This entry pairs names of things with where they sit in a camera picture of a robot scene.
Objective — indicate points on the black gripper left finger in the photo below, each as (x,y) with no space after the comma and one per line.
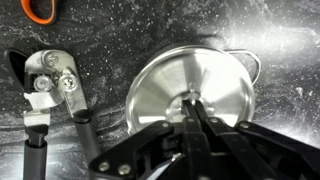
(150,150)

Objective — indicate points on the silver pot lid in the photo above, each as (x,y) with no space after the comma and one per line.
(160,86)

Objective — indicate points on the silver pot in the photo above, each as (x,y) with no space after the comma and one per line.
(240,51)

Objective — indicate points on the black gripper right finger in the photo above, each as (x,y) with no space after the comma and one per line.
(260,150)

